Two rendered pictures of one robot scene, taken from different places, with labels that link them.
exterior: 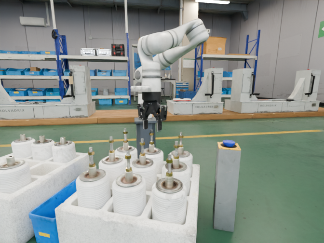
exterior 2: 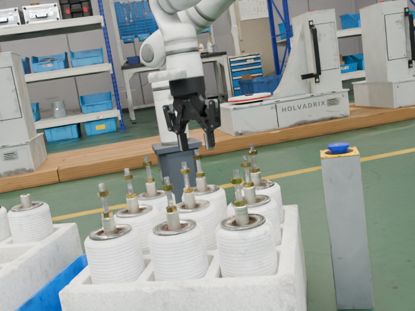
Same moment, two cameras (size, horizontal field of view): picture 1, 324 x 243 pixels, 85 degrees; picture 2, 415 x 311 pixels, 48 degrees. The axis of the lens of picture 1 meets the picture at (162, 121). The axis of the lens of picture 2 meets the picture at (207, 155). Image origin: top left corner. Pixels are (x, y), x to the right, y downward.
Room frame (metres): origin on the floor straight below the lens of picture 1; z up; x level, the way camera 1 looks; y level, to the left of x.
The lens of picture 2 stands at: (-0.30, 0.02, 0.50)
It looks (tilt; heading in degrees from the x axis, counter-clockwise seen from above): 10 degrees down; 0
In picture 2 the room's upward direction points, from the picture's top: 9 degrees counter-clockwise
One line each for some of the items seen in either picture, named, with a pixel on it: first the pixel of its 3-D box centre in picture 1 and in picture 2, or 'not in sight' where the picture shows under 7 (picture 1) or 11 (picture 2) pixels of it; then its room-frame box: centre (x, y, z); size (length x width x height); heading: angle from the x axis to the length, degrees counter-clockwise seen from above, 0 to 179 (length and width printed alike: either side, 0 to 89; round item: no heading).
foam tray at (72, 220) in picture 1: (143, 203); (203, 283); (0.58, 0.07, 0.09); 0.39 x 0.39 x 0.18; 77
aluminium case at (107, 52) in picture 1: (104, 53); (42, 16); (5.29, 1.63, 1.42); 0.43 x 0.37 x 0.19; 12
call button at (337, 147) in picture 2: (228, 143); (338, 149); (0.59, -0.23, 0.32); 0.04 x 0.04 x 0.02
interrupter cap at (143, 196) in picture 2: (126, 149); (152, 195); (0.72, 0.16, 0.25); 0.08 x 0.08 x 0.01
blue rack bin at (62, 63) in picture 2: (104, 73); (50, 63); (5.33, 1.66, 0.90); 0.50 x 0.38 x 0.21; 8
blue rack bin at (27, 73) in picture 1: (36, 72); not in sight; (5.00, 3.44, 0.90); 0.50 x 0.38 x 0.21; 10
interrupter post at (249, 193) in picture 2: (176, 162); (249, 195); (0.55, -0.05, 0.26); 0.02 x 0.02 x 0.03
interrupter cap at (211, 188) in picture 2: (151, 151); (202, 190); (0.70, 0.04, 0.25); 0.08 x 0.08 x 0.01
